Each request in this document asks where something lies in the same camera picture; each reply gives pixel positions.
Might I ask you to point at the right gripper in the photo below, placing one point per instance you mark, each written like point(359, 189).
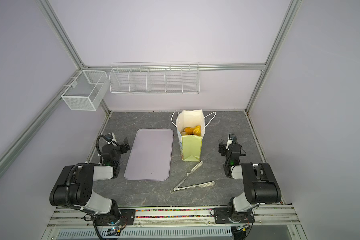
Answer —
point(225, 147)

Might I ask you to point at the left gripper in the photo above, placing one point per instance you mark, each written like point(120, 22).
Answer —
point(121, 146)

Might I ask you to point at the yellow twisted bread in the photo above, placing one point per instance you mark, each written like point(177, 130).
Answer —
point(197, 131)

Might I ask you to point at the white kitchen tongs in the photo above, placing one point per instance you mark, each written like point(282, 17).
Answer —
point(190, 181)

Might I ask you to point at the round sesame bun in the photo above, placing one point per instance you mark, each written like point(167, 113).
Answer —
point(189, 130)

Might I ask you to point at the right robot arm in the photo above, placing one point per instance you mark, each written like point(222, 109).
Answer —
point(259, 181)

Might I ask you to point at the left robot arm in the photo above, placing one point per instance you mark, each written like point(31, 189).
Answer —
point(74, 186)

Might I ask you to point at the lavender tray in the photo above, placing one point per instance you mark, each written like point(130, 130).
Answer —
point(151, 154)

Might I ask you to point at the white mesh box basket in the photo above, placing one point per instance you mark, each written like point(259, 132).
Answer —
point(86, 91)

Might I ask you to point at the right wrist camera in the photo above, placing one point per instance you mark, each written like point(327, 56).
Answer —
point(230, 140)

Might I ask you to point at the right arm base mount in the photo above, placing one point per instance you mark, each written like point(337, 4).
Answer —
point(224, 215)

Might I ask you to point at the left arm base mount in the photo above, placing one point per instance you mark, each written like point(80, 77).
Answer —
point(125, 217)

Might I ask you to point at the white wire basket rack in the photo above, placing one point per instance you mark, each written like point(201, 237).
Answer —
point(155, 78)

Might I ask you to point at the aluminium front rail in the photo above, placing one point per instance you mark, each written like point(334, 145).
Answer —
point(206, 216)

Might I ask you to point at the aluminium frame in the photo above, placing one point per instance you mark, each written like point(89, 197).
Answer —
point(23, 139)

